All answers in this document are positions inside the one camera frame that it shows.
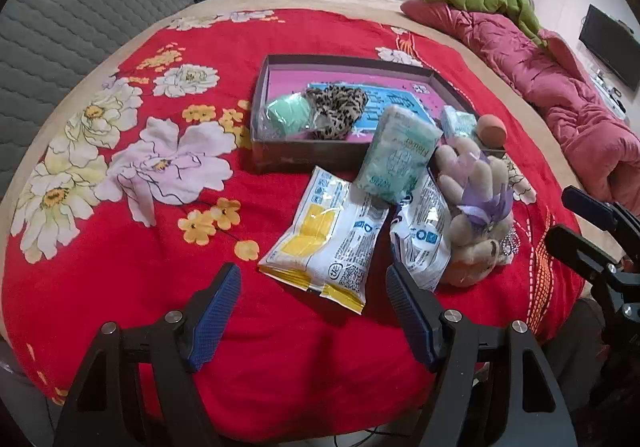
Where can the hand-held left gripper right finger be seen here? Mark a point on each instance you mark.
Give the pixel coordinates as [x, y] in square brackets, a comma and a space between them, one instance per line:
[412, 317]

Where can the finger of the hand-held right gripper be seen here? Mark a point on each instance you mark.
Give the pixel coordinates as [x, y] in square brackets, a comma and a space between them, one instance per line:
[587, 204]
[575, 247]

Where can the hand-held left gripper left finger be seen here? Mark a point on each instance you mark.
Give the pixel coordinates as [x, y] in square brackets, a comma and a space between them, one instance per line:
[215, 317]

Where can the blue and white packet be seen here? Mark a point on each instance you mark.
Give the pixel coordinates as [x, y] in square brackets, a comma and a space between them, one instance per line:
[420, 237]

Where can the beige plush toy purple ribbon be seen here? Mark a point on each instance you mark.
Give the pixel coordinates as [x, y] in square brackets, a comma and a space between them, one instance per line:
[470, 237]

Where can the yellow and white packet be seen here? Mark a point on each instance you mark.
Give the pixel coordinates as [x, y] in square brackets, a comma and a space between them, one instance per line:
[325, 237]

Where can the peach makeup sponge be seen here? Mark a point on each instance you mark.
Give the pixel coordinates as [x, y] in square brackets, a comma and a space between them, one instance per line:
[491, 129]

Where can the small green pocket tissue pack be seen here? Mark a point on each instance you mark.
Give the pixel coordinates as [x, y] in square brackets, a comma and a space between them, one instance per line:
[457, 124]

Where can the large pale green tissue pack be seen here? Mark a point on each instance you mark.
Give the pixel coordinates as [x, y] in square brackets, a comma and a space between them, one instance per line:
[395, 157]

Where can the shallow grey cardboard box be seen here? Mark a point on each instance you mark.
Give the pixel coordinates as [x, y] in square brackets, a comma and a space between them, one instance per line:
[300, 157]

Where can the mint green bagged makeup sponge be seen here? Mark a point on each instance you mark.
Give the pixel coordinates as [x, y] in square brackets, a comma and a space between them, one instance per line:
[287, 114]

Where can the leopard print scrunchie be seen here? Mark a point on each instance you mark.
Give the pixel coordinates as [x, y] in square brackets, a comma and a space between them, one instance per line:
[335, 107]

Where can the red floral blanket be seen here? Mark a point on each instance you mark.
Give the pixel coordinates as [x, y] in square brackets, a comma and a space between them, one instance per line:
[125, 277]

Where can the white television cabinet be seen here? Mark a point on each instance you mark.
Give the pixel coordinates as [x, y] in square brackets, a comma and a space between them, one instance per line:
[610, 94]

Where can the pink quilt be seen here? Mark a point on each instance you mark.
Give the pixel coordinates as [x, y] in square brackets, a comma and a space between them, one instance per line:
[540, 77]

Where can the black television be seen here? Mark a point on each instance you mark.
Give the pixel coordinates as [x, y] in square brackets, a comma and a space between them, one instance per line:
[610, 47]

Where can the pink printed book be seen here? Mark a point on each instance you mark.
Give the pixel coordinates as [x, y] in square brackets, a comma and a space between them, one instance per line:
[290, 82]

